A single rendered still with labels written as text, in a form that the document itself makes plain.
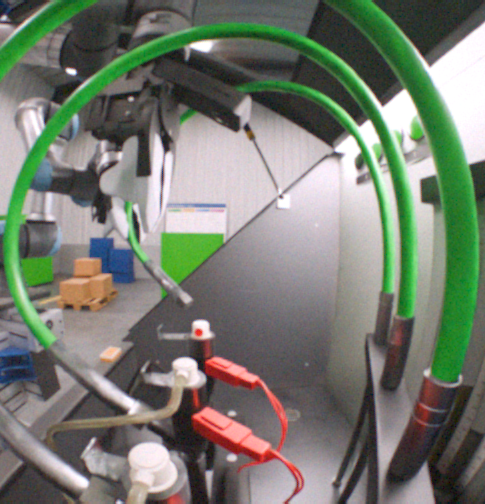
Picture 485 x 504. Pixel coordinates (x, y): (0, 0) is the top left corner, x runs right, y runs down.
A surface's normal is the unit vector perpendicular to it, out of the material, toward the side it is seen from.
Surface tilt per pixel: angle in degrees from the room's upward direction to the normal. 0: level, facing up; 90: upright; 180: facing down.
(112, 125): 90
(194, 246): 90
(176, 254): 90
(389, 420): 0
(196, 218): 90
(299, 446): 0
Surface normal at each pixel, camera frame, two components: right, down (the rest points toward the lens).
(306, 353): 0.03, 0.05
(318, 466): 0.02, -1.00
